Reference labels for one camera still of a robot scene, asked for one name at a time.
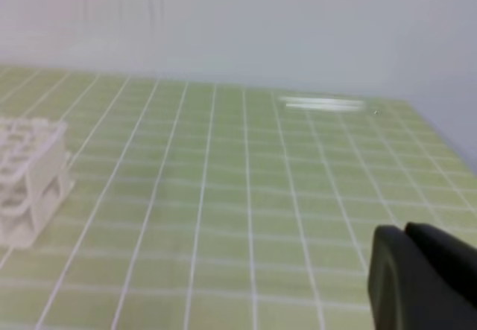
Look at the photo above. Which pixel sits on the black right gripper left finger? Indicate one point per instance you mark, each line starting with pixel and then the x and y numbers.
pixel 406 292

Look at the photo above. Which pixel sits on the clear tubes at cloth corner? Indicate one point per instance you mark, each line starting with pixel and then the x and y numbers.
pixel 323 104

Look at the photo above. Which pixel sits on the green checkered tablecloth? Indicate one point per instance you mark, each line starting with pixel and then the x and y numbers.
pixel 215 206

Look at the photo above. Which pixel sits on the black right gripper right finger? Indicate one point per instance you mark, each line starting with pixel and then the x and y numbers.
pixel 453 259

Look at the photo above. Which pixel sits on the white plastic test tube rack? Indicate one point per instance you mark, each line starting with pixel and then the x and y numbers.
pixel 35 180

